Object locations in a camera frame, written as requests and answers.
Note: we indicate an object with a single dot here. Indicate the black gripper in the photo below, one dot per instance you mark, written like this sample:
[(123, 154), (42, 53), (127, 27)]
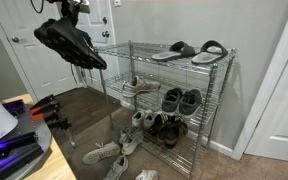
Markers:
[(67, 10)]

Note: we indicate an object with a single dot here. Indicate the black Nike sneaker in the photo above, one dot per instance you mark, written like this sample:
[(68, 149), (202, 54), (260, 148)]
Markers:
[(86, 39), (70, 50)]

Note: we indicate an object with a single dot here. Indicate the white door with deadbolt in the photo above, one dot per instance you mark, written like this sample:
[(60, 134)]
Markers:
[(97, 13)]

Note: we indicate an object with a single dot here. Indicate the dark deadbolt lock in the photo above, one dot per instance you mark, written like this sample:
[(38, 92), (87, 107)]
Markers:
[(104, 20)]

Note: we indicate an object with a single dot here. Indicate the dark door knob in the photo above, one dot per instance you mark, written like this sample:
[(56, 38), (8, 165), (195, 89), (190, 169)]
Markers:
[(105, 34)]

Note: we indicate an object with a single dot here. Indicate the silver door knob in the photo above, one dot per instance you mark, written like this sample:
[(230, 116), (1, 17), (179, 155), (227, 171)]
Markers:
[(15, 39)]

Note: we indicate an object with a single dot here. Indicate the white panel door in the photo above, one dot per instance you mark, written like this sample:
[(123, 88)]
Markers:
[(34, 78)]

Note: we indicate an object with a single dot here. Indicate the black orange bar clamp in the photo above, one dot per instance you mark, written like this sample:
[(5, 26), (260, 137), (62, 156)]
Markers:
[(45, 100), (50, 111), (59, 124)]

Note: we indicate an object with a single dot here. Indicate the tan grey sneaker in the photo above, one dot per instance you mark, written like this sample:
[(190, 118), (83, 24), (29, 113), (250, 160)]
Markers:
[(140, 87)]

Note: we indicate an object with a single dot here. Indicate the round grey mounting plate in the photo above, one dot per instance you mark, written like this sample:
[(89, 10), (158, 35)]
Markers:
[(42, 131)]

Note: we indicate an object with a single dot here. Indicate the small white sneaker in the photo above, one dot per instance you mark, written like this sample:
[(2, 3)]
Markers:
[(137, 118), (149, 120)]

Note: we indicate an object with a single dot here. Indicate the dark grey slip-on shoe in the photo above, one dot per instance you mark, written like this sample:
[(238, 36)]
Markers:
[(190, 101), (171, 100)]

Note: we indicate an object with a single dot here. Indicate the black shoe with white stripes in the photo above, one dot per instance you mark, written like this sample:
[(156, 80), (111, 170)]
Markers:
[(159, 124)]

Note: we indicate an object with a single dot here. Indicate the white Nike sneaker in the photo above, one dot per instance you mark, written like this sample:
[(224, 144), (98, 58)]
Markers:
[(146, 175), (100, 153)]

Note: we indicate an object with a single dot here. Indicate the brown black shoe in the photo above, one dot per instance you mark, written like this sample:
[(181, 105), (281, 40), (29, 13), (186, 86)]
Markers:
[(179, 131), (165, 133)]

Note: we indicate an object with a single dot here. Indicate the grey sneaker orange insole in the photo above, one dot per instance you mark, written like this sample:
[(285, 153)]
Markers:
[(117, 168)]

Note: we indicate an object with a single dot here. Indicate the white wall switch plate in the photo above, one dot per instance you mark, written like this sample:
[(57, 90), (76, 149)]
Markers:
[(117, 2)]

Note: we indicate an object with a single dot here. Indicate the black aluminium rail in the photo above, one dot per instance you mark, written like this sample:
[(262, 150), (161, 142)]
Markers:
[(17, 163), (14, 107), (14, 143)]

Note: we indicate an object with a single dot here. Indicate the white door with wide frame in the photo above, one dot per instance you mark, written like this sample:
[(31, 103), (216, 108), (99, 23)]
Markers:
[(277, 100)]

